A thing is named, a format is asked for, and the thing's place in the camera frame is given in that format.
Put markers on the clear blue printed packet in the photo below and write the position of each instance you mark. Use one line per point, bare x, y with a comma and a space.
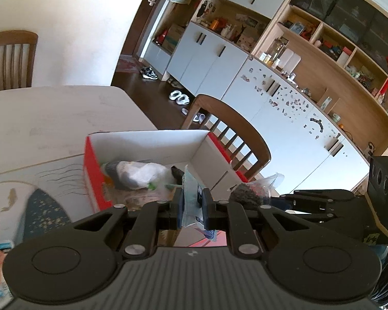
192, 193

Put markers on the pair of dark sneakers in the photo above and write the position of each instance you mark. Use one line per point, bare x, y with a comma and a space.
149, 72

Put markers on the pair of white slippers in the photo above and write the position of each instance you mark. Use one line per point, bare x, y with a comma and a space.
195, 115
179, 97

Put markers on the light blue printed table mat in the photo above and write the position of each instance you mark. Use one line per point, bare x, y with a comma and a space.
51, 206

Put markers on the grey white snack packet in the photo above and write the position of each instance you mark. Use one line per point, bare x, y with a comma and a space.
135, 174

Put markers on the wooden curved-back chair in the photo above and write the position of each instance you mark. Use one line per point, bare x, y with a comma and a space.
245, 126

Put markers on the white desktop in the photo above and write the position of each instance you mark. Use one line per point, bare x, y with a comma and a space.
51, 119

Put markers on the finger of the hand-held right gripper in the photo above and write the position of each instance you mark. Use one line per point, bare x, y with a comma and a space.
310, 197
323, 216

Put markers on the cardboard box on shelf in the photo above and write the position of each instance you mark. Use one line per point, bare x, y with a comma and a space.
174, 38

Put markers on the white plastic container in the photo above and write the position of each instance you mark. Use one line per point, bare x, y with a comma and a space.
289, 59

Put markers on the wooden slat-back chair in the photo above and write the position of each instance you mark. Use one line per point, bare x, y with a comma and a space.
9, 61

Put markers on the dark cake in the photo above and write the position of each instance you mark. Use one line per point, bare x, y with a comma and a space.
245, 195

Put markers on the clear glass jars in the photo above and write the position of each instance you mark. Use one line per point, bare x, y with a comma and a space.
273, 53

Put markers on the light blue snack packet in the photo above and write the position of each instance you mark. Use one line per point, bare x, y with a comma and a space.
0, 264

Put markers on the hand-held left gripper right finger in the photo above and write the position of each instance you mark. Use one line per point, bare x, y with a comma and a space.
209, 210

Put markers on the white wooden wall cabinet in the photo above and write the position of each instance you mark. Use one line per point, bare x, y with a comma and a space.
278, 103

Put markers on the red cardboard box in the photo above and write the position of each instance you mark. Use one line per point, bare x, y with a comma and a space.
93, 174

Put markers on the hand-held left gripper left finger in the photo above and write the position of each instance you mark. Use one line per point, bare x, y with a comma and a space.
176, 210

